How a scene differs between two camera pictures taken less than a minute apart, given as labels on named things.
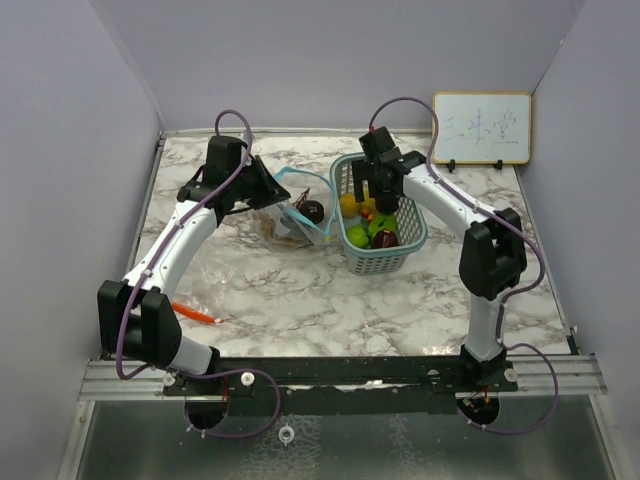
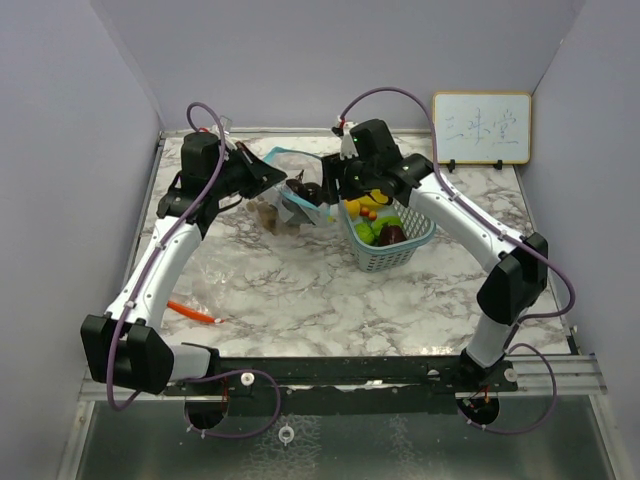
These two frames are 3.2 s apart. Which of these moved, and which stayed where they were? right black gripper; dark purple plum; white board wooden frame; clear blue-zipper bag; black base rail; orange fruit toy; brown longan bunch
Moved: clear blue-zipper bag; brown longan bunch; right black gripper; dark purple plum
Stayed: orange fruit toy; black base rail; white board wooden frame
